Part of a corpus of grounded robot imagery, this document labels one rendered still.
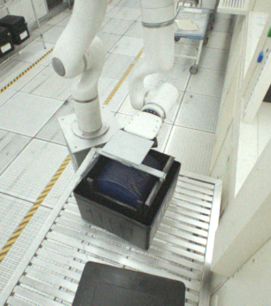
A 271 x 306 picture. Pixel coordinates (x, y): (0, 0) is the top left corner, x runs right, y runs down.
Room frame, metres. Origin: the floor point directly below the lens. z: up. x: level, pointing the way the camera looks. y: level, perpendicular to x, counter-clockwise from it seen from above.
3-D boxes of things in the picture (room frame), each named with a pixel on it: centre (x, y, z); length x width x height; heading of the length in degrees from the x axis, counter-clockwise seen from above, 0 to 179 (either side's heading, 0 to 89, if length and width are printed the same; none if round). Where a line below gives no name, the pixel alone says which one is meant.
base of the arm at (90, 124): (0.93, 0.22, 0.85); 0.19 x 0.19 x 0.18
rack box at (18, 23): (3.29, 1.54, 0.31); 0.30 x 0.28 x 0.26; 165
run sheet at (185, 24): (3.06, -0.62, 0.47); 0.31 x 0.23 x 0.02; 3
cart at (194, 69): (3.22, -0.71, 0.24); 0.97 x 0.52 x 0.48; 164
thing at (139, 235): (0.48, 0.01, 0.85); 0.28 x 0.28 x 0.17; 63
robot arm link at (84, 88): (0.96, 0.20, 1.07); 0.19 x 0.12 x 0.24; 144
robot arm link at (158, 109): (0.64, -0.06, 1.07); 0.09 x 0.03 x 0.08; 63
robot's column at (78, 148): (0.93, 0.22, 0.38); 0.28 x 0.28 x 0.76; 26
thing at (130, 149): (0.49, 0.01, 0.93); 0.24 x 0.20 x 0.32; 63
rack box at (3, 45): (2.95, 1.63, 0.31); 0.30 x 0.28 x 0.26; 157
